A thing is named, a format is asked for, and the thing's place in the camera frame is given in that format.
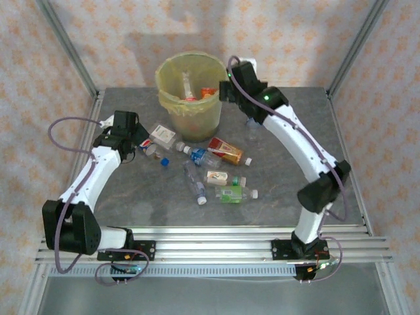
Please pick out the green label clear bottle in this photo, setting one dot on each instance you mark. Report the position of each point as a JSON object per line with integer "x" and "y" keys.
{"x": 229, "y": 194}

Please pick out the aluminium side rail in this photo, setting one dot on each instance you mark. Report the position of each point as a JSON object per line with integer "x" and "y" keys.
{"x": 78, "y": 164}
{"x": 338, "y": 124}

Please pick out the small circuit board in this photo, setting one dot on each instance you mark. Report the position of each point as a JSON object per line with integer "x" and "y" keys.
{"x": 323, "y": 265}
{"x": 131, "y": 269}

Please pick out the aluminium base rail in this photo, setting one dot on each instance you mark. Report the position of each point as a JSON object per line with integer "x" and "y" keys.
{"x": 213, "y": 249}

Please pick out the aluminium frame post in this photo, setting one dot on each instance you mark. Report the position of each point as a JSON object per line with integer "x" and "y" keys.
{"x": 356, "y": 49}
{"x": 390, "y": 288}
{"x": 33, "y": 288}
{"x": 70, "y": 49}

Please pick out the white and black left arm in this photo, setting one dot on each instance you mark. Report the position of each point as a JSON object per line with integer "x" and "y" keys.
{"x": 88, "y": 174}

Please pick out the long clear label-free bottle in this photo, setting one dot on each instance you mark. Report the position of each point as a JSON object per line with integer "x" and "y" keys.
{"x": 193, "y": 180}

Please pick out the square clear bottle white label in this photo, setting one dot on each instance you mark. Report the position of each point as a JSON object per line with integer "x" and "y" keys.
{"x": 162, "y": 134}

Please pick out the red label tea bottle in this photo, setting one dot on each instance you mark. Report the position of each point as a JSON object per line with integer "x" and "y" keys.
{"x": 226, "y": 151}

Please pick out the blue label cola bottle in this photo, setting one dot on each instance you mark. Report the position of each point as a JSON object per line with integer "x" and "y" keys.
{"x": 147, "y": 146}

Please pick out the white label bottle colourful logo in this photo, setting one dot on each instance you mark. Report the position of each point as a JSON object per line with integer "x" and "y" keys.
{"x": 216, "y": 177}

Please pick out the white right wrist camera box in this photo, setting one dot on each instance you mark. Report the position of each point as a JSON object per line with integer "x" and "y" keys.
{"x": 253, "y": 62}

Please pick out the yellow-green plastic bin liner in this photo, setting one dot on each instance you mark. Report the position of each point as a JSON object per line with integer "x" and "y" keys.
{"x": 210, "y": 73}

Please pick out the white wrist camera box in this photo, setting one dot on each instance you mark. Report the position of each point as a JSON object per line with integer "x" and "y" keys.
{"x": 105, "y": 123}
{"x": 253, "y": 62}

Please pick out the mesh waste bin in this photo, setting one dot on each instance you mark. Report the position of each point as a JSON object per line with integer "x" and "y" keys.
{"x": 197, "y": 128}

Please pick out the blue bottle cap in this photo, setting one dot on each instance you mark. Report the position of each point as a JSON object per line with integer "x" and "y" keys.
{"x": 165, "y": 161}

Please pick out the small clear bottle red cap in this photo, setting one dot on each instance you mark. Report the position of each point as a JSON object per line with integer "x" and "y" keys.
{"x": 188, "y": 88}

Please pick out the blue label water bottle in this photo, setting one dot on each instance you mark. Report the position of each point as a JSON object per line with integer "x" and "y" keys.
{"x": 252, "y": 133}
{"x": 198, "y": 155}

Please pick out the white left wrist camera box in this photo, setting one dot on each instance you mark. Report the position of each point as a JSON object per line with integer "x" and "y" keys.
{"x": 105, "y": 123}

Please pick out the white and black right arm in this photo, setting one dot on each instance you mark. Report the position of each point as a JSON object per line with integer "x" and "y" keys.
{"x": 295, "y": 138}

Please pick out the grey metal shelf panel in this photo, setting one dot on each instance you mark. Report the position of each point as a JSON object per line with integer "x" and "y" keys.
{"x": 210, "y": 295}

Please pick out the clear bottle orange label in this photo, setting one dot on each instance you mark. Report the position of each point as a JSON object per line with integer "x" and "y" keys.
{"x": 207, "y": 93}

